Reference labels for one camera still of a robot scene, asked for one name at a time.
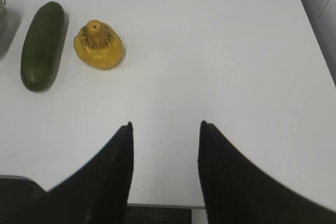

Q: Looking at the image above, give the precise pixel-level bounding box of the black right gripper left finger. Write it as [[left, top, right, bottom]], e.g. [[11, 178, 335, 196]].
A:
[[1, 123, 134, 223]]

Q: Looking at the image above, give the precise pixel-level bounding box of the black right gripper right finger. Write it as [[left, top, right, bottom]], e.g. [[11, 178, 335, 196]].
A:
[[198, 121, 335, 223]]

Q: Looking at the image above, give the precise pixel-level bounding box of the yellow squash toy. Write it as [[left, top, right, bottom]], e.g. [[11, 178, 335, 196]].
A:
[[73, 20, 124, 70]]

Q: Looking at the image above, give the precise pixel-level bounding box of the green cucumber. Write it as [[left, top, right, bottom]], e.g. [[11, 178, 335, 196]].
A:
[[20, 2, 66, 92]]

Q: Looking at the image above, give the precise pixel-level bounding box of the green lid glass lunchbox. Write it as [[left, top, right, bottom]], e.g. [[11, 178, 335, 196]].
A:
[[1, 0, 9, 59]]

